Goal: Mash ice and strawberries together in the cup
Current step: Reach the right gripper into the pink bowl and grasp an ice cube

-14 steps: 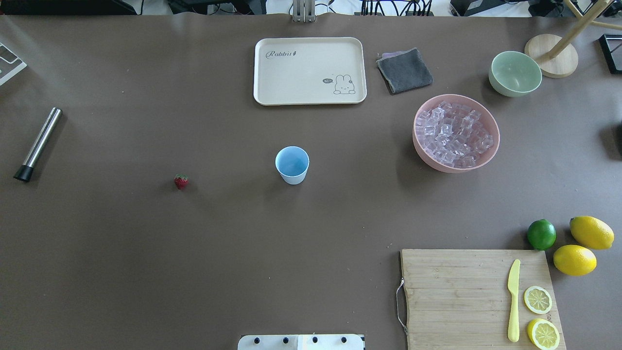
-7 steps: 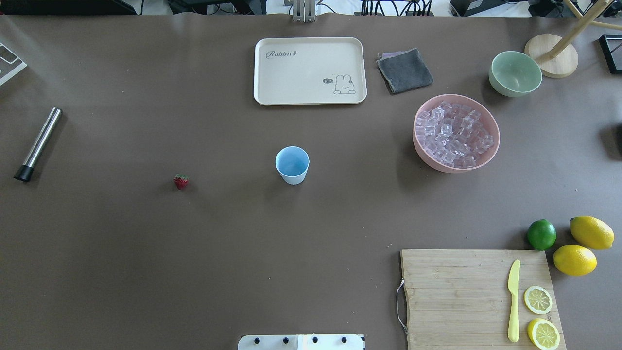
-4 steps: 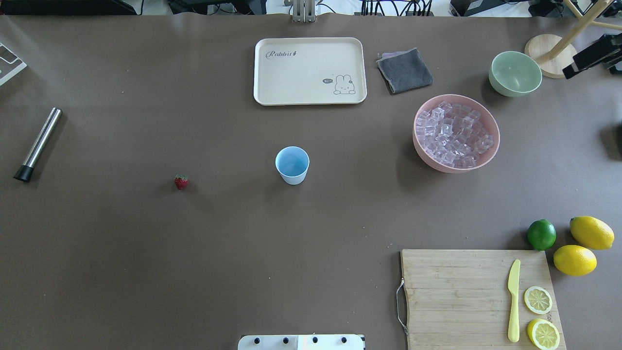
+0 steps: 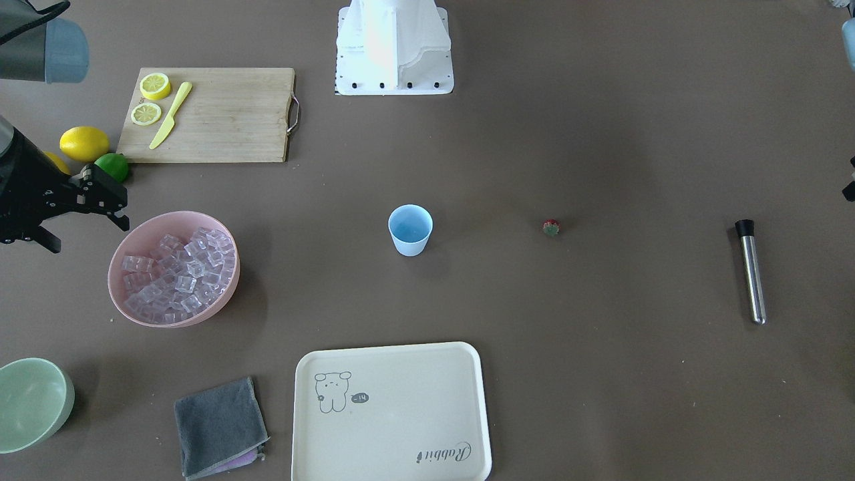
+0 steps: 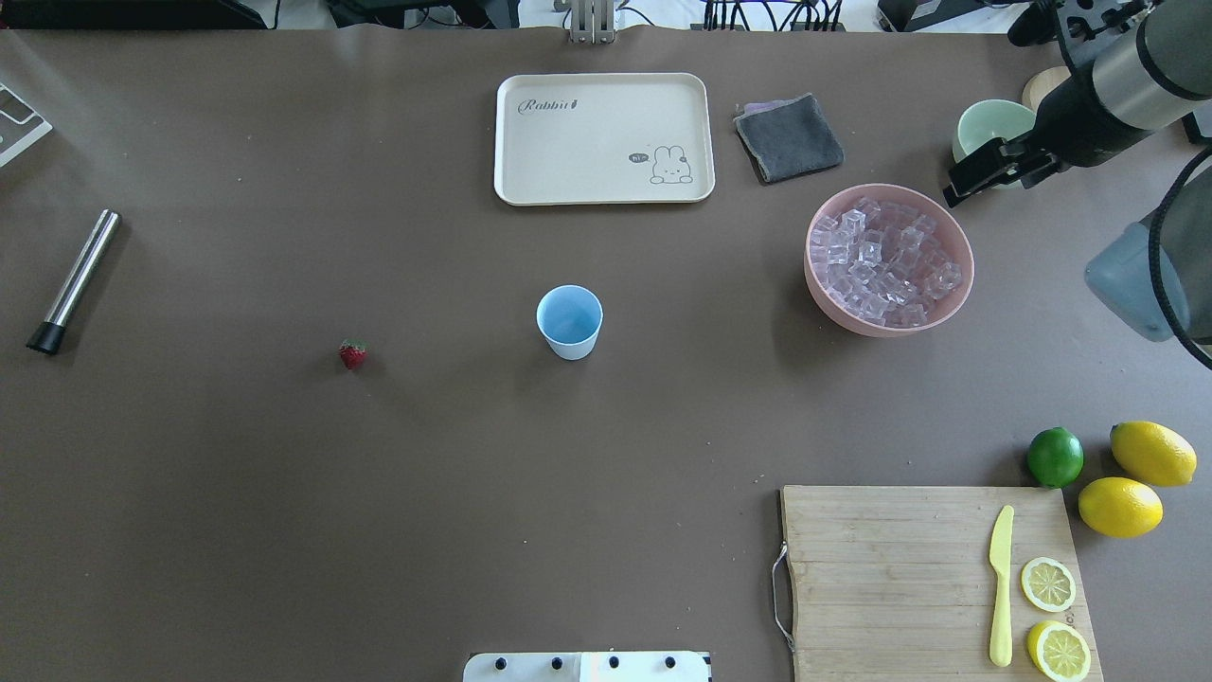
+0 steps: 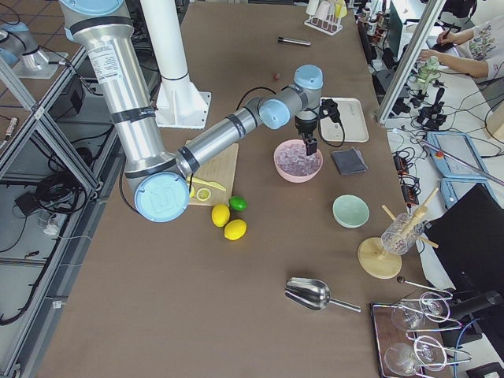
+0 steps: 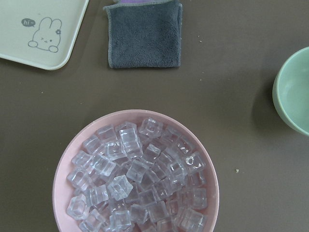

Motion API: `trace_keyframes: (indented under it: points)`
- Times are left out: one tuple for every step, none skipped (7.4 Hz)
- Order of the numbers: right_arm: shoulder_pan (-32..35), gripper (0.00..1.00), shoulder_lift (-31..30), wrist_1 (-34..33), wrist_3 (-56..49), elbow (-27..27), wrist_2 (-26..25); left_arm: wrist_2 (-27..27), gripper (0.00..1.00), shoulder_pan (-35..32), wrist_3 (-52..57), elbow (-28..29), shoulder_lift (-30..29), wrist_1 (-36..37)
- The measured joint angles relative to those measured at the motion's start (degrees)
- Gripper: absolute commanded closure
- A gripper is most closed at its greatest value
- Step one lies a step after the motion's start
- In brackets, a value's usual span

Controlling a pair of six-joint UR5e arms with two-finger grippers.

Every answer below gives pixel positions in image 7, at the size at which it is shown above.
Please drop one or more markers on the pile of clear ice cubes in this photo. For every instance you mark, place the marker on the pile of clear ice cubes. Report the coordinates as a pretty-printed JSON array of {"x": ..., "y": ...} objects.
[{"x": 145, "y": 177}]

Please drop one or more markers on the pink bowl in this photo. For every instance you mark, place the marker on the pink bowl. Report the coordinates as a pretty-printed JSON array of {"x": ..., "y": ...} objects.
[{"x": 63, "y": 190}]

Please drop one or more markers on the grey folded cloth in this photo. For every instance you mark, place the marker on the grey folded cloth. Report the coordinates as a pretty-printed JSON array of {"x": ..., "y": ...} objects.
[{"x": 145, "y": 34}]

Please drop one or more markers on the mint green bowl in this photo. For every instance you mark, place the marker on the mint green bowl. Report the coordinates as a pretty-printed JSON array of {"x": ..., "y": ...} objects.
[{"x": 290, "y": 92}]

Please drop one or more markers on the cream rabbit tray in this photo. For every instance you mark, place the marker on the cream rabbit tray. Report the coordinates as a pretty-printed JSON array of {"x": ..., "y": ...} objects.
[{"x": 40, "y": 33}]

